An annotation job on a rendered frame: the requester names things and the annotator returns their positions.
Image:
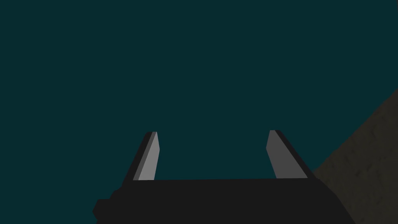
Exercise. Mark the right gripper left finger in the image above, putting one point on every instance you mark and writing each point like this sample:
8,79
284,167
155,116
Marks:
146,160

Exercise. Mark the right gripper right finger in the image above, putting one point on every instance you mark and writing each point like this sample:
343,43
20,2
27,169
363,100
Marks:
286,160

